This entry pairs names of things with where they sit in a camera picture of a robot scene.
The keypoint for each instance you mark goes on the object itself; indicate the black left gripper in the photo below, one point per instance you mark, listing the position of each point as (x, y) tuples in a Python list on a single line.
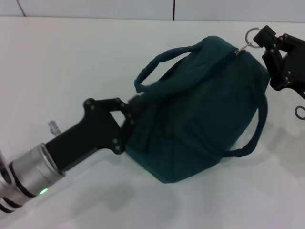
[(95, 133)]

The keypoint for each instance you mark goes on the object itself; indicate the dark teal lunch bag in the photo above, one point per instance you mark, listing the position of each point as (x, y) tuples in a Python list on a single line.
[(202, 114)]

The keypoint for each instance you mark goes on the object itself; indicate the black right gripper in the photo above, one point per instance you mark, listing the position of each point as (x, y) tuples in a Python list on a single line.
[(296, 69)]

